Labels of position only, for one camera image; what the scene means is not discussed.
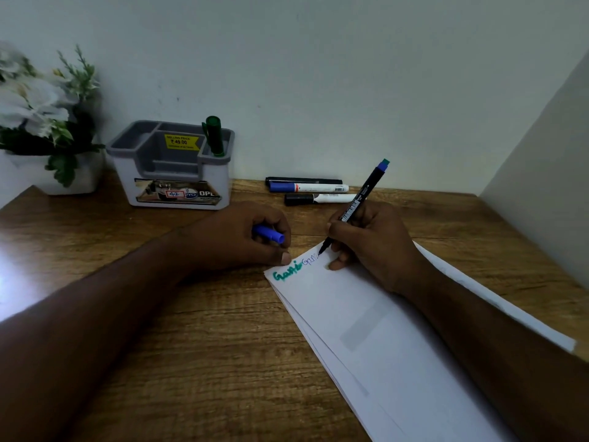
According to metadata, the person's left forearm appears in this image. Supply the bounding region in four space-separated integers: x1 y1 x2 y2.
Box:
0 227 196 442

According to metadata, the blue pen cap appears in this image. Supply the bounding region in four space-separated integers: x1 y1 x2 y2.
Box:
252 224 286 245

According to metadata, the white paper sheet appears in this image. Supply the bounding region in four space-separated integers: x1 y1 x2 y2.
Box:
276 241 577 442
264 241 521 442

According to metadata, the white marker with blue cap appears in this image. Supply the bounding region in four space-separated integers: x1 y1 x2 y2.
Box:
268 180 350 194

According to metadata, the white marker with black cap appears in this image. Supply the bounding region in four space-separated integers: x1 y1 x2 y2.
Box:
284 193 358 207

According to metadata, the white flower pot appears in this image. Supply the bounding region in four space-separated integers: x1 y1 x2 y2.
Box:
4 149 105 196

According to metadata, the person's right hand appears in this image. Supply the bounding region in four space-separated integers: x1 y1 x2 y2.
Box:
326 200 429 297

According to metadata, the white artificial flower plant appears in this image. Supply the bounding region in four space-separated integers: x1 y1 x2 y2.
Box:
0 41 106 188

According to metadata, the person's right forearm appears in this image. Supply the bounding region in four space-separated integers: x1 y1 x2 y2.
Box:
405 258 589 442

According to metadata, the black pen with blue end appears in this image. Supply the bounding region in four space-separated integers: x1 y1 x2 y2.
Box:
318 158 391 256

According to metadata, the green marker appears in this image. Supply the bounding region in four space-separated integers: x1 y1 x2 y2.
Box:
202 116 226 158

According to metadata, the grey and white desk organizer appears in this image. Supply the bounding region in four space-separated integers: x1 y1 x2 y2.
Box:
106 120 236 211

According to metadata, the person's left hand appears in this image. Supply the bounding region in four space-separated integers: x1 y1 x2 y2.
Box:
181 200 293 270

